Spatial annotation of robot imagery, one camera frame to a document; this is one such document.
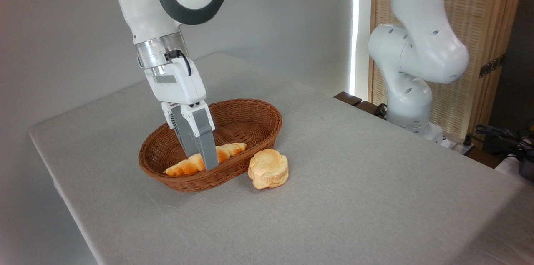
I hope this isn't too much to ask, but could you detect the grey tablecloth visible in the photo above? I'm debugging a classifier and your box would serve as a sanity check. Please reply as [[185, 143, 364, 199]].
[[28, 52, 534, 265]]

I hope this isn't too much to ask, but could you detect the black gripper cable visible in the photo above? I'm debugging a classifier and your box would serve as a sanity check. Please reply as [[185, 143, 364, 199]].
[[166, 50, 193, 77]]

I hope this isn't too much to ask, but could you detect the round flower-shaped bread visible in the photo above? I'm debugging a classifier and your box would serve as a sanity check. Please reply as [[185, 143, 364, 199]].
[[247, 149, 290, 191]]

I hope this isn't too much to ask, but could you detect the dark wooden block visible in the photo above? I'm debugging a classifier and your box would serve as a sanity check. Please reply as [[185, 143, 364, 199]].
[[333, 91, 388, 119]]

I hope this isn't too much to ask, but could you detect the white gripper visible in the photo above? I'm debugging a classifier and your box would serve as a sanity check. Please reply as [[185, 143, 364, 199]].
[[144, 56, 220, 172]]

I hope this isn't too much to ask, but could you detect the black cable bundle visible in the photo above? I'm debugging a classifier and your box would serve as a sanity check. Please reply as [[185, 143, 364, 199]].
[[475, 124, 534, 162]]

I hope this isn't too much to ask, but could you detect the long braided bread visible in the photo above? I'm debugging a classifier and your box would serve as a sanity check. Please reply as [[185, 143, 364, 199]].
[[164, 142, 248, 177]]

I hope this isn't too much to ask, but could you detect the wooden slatted folding screen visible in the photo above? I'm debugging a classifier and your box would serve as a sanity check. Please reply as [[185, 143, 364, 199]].
[[369, 0, 529, 149]]

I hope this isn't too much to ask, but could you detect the brown wicker oval basket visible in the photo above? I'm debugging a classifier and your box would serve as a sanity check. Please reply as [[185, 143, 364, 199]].
[[138, 98, 283, 193]]

